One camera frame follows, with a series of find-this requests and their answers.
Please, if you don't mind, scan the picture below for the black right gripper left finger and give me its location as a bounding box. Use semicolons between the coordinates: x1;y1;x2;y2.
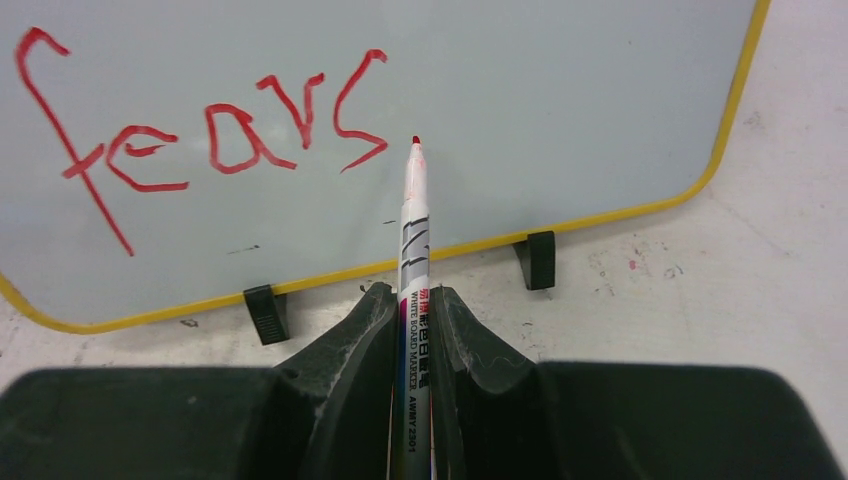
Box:
275;282;398;479

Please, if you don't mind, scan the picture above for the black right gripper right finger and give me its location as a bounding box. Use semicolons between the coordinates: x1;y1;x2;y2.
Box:
430;287;550;479

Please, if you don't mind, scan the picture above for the yellow-framed whiteboard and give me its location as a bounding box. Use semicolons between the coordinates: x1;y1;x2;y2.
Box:
1;1;769;334

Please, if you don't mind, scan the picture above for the black-footed wire whiteboard stand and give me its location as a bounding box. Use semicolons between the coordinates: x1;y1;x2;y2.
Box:
242;230;556;345

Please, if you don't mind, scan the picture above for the white marker pen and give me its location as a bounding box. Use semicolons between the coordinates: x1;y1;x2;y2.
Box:
390;136;432;479

